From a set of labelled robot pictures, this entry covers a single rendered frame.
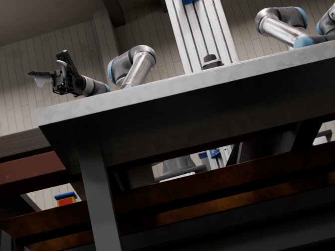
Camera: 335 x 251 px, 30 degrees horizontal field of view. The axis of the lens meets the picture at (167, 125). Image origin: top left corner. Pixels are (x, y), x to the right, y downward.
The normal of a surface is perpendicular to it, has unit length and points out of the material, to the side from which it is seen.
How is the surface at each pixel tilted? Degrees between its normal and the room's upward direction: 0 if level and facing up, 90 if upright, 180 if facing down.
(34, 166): 90
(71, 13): 180
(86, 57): 90
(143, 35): 90
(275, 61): 90
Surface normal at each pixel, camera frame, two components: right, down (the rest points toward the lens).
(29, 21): 0.22, 0.90
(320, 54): -0.05, -0.37
